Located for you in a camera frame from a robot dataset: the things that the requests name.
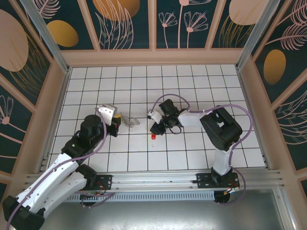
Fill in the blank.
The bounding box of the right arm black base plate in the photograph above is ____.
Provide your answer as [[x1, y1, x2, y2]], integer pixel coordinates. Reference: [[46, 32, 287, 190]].
[[196, 172, 241, 190]]

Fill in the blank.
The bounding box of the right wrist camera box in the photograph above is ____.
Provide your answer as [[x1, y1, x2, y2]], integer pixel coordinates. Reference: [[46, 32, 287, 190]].
[[146, 109, 164, 125]]

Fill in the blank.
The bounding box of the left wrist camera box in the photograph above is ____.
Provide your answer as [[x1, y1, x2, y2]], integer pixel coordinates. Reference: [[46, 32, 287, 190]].
[[95, 104, 118, 126]]

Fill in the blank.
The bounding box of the yellow power connector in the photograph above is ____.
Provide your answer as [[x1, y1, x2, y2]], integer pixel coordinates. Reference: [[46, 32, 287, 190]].
[[224, 186, 241, 195]]

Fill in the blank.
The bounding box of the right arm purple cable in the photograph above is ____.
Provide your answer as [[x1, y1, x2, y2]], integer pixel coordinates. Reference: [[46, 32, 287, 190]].
[[146, 93, 254, 207]]

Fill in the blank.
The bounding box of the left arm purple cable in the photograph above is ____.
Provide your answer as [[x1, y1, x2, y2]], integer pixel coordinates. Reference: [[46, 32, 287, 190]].
[[6, 107, 117, 208]]

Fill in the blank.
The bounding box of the aluminium corner post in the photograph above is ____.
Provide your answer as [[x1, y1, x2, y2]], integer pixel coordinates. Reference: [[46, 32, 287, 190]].
[[19, 0, 72, 73], [235, 0, 287, 70]]

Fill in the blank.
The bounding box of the aluminium table edge rail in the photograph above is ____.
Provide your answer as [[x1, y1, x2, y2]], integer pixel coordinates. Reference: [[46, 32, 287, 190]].
[[236, 65, 272, 170], [37, 67, 72, 173]]

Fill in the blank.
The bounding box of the small circuit board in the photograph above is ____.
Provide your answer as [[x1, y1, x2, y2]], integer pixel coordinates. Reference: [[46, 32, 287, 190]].
[[80, 191, 106, 201]]

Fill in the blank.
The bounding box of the grey metal sheet panel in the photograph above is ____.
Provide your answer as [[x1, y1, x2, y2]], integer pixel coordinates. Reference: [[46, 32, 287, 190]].
[[44, 200, 292, 230]]

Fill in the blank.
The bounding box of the aluminium mounting rail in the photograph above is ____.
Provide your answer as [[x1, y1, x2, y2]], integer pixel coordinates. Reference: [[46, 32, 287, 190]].
[[24, 169, 284, 193]]

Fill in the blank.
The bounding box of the slotted grey cable duct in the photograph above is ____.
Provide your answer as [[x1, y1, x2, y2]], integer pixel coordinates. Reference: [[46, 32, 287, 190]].
[[66, 191, 215, 202]]

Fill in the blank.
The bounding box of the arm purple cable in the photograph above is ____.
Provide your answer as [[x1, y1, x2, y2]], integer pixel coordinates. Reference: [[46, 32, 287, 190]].
[[6, 107, 117, 208], [146, 93, 254, 207]]

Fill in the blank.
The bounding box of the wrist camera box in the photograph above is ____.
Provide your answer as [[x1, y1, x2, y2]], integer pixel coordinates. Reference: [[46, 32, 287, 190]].
[[95, 104, 118, 126], [146, 109, 164, 125]]

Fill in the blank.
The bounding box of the metal keyring holder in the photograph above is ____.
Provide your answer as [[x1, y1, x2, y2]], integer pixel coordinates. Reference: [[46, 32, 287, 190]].
[[120, 114, 141, 128]]

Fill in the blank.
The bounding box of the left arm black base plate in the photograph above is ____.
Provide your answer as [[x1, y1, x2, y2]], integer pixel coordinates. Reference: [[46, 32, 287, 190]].
[[79, 174, 113, 191]]

